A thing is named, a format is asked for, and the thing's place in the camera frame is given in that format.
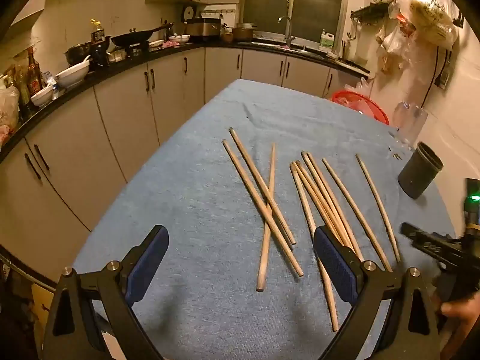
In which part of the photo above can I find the dark kitchen window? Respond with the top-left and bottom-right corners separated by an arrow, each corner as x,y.
241,0 -> 347,42

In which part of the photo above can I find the yellow cap oil bottle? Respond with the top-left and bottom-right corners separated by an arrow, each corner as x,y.
90,19 -> 105,43

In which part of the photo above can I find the chrome sink faucet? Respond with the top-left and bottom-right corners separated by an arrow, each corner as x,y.
278,16 -> 295,47

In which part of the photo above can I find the small white bowl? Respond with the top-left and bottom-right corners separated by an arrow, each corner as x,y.
31,85 -> 54,107

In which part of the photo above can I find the stainless rice cooker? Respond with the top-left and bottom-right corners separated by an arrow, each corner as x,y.
185,18 -> 221,38

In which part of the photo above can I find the blue towel mat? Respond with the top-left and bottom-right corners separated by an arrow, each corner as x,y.
74,80 -> 454,359

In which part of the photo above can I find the white ceramic bowl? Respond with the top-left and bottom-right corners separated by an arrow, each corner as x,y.
55,59 -> 90,89

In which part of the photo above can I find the brown cooking pot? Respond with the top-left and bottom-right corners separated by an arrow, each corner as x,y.
232,23 -> 256,42

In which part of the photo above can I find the black utensil holder cup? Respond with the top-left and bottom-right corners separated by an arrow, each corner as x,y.
397,141 -> 443,199

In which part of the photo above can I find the green detergent jug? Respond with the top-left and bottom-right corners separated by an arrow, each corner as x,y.
320,30 -> 335,51

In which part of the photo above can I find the black wok pan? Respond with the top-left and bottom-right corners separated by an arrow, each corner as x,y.
111,23 -> 173,47

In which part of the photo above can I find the black wall shelf rack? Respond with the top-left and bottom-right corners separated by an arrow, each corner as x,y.
350,1 -> 390,24

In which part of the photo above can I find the black power cable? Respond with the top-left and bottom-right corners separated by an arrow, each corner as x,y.
420,46 -> 440,109

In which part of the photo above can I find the clear glass mug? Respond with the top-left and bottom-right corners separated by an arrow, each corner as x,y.
392,101 -> 429,149

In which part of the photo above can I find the wooden chopstick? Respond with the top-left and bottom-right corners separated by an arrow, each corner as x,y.
355,154 -> 401,263
229,127 -> 296,245
222,140 -> 304,277
294,161 -> 352,247
302,151 -> 364,260
256,143 -> 276,293
289,163 -> 339,332
322,158 -> 393,272

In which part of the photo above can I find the white plastic bag with food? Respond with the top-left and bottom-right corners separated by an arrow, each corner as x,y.
400,0 -> 458,50

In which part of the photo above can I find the right hand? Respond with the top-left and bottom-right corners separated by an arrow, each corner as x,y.
432,292 -> 479,359

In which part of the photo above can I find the red plastic basket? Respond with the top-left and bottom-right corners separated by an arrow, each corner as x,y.
331,89 -> 390,125

